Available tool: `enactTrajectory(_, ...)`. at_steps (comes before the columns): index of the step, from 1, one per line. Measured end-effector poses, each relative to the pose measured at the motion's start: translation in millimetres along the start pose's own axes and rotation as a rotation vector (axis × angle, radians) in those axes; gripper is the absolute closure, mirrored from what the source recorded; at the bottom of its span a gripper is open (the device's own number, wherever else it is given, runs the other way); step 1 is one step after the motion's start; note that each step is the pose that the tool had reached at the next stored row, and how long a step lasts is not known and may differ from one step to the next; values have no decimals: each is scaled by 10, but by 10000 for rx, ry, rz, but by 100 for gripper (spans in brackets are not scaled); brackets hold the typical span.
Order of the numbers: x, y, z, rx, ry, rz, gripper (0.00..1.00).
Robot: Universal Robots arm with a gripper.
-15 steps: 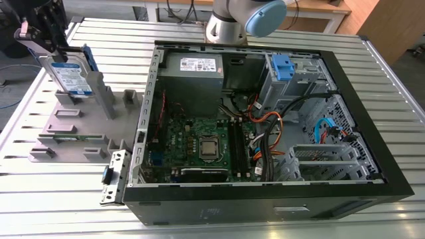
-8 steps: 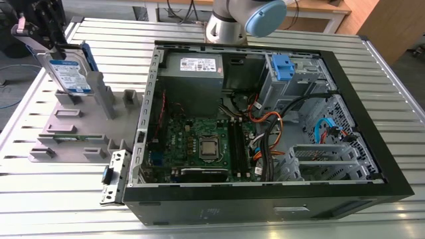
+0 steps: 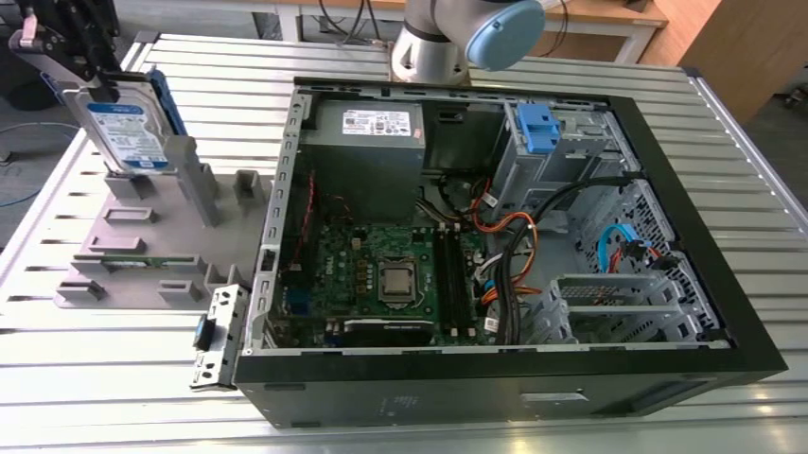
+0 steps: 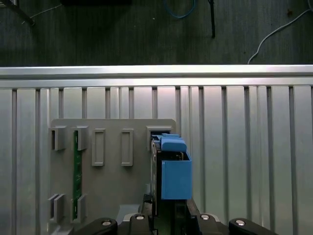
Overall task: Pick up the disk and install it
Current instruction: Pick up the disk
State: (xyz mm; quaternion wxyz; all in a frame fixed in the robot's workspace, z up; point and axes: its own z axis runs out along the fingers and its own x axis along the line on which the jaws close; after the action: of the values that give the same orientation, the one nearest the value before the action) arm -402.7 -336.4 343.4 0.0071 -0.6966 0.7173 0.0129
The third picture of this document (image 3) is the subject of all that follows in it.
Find hard disk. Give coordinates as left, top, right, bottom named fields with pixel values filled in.
left=60, top=69, right=190, bottom=177

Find green motherboard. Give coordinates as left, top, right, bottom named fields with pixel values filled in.
left=276, top=221, right=499, bottom=349

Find grey parts rack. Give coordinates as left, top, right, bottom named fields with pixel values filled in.
left=53, top=134, right=276, bottom=311

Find disk power wire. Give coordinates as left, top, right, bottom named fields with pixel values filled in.
left=628, top=236, right=682, bottom=275

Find silver front port panel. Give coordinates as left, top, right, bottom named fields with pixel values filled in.
left=188, top=283, right=244, bottom=392

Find silver disk bay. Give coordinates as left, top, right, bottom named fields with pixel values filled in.
left=542, top=271, right=708, bottom=344

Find black RAM slot bank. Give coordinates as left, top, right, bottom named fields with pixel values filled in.
left=431, top=224, right=481, bottom=337

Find blue network cable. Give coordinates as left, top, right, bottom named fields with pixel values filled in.
left=0, top=120, right=77, bottom=209

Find black graphics card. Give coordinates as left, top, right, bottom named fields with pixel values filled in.
left=327, top=316, right=437, bottom=349

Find wooden desk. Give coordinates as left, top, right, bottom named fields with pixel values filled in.
left=251, top=0, right=670, bottom=65

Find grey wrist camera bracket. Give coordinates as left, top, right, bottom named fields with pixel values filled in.
left=7, top=13, right=75, bottom=94

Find silver CPU in socket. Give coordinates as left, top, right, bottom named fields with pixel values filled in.
left=377, top=257, right=423, bottom=308

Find orange red wire bundle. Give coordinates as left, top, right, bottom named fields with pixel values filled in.
left=470, top=177, right=548, bottom=311

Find blue data wire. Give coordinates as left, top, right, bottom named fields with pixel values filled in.
left=596, top=224, right=652, bottom=275

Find wooden cabinet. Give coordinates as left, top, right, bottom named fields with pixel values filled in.
left=636, top=0, right=808, bottom=127

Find green RAM stick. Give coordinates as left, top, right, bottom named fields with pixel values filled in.
left=72, top=254, right=195, bottom=271

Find silver optical drive cage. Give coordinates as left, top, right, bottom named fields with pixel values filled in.
left=489, top=98, right=638, bottom=228

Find grey power supply unit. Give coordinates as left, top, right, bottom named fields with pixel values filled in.
left=300, top=98, right=427, bottom=226

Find thin red wire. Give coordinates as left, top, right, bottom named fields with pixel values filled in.
left=290, top=168, right=318, bottom=275

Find black PC case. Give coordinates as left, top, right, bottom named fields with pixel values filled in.
left=232, top=75, right=791, bottom=429

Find black bin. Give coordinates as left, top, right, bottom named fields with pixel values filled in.
left=0, top=46, right=64, bottom=113

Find thick black cable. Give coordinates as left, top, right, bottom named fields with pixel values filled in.
left=491, top=174, right=633, bottom=344

